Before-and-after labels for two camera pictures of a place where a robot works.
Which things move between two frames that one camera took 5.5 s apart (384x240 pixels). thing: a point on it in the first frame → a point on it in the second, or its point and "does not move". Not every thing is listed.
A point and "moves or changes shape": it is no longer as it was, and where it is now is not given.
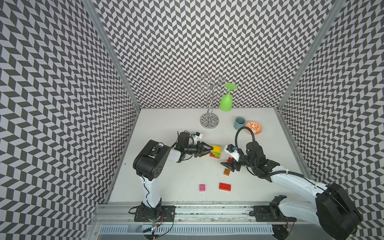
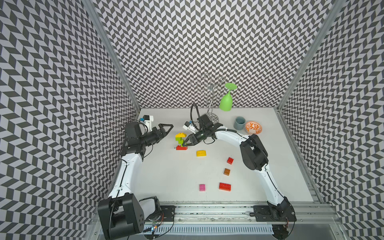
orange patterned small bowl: (256, 127) does not move
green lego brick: (217, 154) moves or changes shape
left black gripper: (200, 147) → (158, 136)
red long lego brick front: (225, 187) does not move
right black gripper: (229, 165) → (193, 138)
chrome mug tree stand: (212, 89) does not move
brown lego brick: (226, 172) does not move
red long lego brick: (212, 155) moves or changes shape
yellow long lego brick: (216, 148) moves or changes shape
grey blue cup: (239, 122) does not move
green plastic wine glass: (226, 102) does not move
